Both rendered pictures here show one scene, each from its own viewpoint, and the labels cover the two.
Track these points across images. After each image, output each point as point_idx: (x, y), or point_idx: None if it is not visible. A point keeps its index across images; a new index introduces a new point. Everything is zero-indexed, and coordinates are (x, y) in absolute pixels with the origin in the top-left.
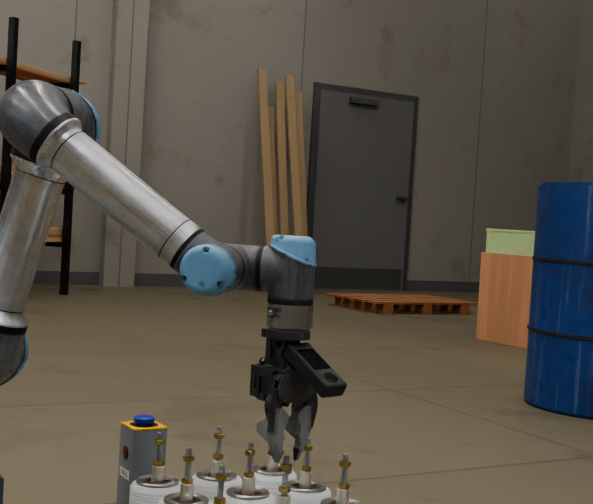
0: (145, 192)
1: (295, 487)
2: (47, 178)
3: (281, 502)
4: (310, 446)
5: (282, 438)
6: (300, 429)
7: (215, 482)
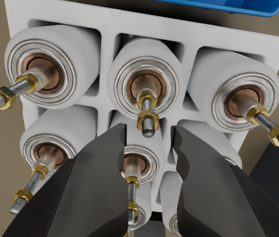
0: None
1: (67, 155)
2: None
3: (155, 90)
4: (19, 195)
5: (188, 148)
6: (117, 161)
7: (139, 204)
